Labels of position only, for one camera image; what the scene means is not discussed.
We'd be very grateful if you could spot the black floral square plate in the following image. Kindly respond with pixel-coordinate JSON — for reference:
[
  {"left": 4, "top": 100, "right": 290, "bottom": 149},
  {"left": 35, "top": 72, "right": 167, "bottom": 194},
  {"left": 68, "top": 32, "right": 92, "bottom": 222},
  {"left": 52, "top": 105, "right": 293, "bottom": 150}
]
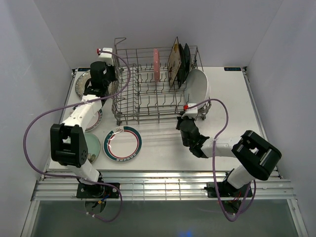
[{"left": 177, "top": 44, "right": 186, "bottom": 88}]

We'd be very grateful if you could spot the mint green flower plate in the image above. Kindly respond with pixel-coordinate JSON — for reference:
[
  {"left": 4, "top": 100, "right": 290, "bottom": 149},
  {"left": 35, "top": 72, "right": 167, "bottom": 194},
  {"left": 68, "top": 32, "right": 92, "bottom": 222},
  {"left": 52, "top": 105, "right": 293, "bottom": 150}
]
[{"left": 84, "top": 132, "right": 101, "bottom": 163}]

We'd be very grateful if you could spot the pink dotted scalloped plate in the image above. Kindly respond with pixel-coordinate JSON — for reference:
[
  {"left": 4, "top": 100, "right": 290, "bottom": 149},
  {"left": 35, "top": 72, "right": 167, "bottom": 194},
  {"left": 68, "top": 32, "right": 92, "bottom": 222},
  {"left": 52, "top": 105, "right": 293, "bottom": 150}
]
[{"left": 154, "top": 48, "right": 160, "bottom": 83}]

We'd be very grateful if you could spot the grey wire dish rack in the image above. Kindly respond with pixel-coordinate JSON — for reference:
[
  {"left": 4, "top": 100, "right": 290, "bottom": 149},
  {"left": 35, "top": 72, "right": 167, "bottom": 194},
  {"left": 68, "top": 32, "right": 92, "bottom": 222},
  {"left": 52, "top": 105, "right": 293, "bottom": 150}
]
[{"left": 111, "top": 37, "right": 212, "bottom": 126}]

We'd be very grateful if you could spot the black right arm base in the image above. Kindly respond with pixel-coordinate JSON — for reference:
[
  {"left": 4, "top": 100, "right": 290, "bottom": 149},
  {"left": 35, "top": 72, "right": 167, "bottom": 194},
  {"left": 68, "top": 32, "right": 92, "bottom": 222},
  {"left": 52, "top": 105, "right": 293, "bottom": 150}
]
[{"left": 204, "top": 182, "right": 248, "bottom": 198}]

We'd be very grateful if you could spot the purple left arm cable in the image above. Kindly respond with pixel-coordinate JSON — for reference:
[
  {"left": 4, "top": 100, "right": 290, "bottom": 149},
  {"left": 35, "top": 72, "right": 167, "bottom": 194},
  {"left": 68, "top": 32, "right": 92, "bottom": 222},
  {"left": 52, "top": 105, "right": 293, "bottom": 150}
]
[{"left": 23, "top": 50, "right": 131, "bottom": 222}]

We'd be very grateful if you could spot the white plate green red rim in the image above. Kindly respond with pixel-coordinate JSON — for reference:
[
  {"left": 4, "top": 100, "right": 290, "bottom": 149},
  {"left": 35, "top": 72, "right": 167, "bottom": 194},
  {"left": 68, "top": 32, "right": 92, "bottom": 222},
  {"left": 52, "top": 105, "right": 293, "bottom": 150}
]
[{"left": 85, "top": 109, "right": 103, "bottom": 132}]

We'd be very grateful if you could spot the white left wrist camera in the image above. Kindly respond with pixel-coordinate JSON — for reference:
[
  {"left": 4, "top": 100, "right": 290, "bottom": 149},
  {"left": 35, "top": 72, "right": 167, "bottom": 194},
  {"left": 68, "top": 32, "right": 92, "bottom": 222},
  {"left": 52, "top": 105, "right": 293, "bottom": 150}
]
[{"left": 97, "top": 47, "right": 114, "bottom": 66}]

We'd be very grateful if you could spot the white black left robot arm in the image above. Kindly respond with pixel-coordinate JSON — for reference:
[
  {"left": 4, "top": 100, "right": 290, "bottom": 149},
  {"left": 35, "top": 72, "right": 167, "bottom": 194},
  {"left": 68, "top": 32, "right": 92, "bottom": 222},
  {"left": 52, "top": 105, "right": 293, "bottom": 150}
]
[{"left": 50, "top": 61, "right": 116, "bottom": 198}]

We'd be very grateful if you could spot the dark logo sticker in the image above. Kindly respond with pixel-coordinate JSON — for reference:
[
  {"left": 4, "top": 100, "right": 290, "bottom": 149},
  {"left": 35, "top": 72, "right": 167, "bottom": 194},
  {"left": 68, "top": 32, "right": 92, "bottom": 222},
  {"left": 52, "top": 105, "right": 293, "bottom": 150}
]
[
  {"left": 224, "top": 67, "right": 242, "bottom": 72},
  {"left": 77, "top": 67, "right": 90, "bottom": 72}
]

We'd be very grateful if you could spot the speckled brown round plate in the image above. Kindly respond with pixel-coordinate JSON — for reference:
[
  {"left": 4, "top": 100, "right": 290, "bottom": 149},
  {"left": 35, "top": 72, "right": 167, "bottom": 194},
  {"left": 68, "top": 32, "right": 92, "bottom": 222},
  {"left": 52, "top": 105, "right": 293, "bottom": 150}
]
[{"left": 75, "top": 70, "right": 91, "bottom": 98}]

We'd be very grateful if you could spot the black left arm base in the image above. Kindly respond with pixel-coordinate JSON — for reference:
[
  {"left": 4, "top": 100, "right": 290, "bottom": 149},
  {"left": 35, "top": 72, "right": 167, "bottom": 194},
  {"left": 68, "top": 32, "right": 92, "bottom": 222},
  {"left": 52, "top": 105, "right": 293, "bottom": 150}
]
[{"left": 76, "top": 181, "right": 119, "bottom": 199}]

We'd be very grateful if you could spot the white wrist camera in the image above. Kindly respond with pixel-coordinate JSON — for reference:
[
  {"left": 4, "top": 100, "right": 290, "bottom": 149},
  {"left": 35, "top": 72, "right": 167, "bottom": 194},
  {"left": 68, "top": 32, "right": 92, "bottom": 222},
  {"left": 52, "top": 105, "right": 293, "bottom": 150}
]
[
  {"left": 97, "top": 47, "right": 114, "bottom": 66},
  {"left": 181, "top": 103, "right": 198, "bottom": 119}
]

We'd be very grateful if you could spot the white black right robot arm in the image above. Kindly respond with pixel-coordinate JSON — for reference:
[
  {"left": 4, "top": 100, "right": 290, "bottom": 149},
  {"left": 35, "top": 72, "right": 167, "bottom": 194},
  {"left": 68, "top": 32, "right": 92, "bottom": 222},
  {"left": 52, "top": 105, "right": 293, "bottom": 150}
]
[{"left": 176, "top": 112, "right": 282, "bottom": 197}]

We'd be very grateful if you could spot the dark logo sticker left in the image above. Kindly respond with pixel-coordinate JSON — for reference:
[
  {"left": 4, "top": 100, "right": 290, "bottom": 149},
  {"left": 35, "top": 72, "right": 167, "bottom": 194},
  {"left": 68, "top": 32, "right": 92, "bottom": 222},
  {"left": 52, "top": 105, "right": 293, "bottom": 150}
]
[{"left": 77, "top": 67, "right": 90, "bottom": 72}]

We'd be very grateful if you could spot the dark logo sticker right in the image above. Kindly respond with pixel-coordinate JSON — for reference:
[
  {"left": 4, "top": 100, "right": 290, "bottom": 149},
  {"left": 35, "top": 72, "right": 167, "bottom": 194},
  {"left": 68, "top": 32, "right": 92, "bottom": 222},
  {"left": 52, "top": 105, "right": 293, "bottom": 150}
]
[{"left": 224, "top": 67, "right": 242, "bottom": 72}]

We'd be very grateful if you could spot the cream floral square plate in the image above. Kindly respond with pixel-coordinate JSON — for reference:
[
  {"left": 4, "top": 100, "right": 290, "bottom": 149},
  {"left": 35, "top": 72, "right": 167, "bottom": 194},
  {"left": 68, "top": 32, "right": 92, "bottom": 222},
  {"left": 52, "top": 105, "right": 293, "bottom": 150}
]
[{"left": 167, "top": 37, "right": 181, "bottom": 88}]

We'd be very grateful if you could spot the white oval plate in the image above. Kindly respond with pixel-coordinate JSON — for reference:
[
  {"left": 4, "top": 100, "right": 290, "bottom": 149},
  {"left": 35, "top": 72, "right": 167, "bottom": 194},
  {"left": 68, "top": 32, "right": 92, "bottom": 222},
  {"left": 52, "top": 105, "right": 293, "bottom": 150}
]
[{"left": 184, "top": 69, "right": 210, "bottom": 104}]

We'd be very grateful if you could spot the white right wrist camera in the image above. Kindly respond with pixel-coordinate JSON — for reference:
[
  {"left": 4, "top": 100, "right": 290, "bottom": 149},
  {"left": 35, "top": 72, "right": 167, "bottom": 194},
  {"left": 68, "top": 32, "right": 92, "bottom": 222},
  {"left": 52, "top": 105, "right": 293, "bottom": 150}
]
[{"left": 181, "top": 103, "right": 198, "bottom": 119}]

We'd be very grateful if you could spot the white plate steam logo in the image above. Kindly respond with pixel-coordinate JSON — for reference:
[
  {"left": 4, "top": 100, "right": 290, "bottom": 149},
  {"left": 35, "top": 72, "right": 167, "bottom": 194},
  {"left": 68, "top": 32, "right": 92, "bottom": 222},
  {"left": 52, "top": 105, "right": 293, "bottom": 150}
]
[{"left": 103, "top": 126, "right": 142, "bottom": 162}]

